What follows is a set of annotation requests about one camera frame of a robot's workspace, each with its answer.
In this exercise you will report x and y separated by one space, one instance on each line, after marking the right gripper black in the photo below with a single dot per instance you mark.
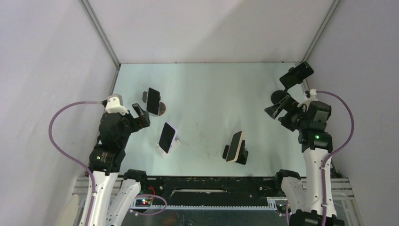
291 108

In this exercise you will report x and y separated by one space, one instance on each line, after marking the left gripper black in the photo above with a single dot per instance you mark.
143 120

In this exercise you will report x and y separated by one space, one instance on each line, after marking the phone with white case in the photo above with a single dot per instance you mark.
153 101

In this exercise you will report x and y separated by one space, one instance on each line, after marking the phone with lilac case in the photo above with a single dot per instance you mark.
168 135

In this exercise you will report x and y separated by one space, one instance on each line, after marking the phone with cream case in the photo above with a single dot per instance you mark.
234 147

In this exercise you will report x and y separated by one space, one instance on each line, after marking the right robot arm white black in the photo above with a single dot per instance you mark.
311 205

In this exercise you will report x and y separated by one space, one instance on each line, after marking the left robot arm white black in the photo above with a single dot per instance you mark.
104 165

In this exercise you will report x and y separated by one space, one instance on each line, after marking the black round base phone stand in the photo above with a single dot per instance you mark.
279 95

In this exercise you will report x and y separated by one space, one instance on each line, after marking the grey stand wooden round base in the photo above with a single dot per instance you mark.
162 107

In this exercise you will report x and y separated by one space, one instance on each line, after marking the black phone on round stand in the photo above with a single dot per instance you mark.
296 75

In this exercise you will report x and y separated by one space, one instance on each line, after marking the white folding phone stand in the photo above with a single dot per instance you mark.
175 144

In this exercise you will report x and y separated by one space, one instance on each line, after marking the black folding phone stand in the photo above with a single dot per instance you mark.
243 154

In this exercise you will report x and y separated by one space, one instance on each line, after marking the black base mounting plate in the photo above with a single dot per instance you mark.
214 191

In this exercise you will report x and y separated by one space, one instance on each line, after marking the left circuit board with LEDs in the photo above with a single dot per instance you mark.
142 203

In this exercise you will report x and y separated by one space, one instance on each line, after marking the circuit board with leds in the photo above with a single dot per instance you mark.
142 203
281 207

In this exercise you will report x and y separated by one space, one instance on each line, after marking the right circuit board with LEDs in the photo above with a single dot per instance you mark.
281 207

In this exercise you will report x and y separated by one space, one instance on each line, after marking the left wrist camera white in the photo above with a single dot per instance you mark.
114 104

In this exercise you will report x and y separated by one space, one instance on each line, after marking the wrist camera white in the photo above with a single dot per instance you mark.
114 104
309 96

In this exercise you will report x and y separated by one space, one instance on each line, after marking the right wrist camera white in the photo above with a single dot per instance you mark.
309 96

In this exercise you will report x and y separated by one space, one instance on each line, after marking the grey slotted cable duct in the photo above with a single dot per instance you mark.
271 205

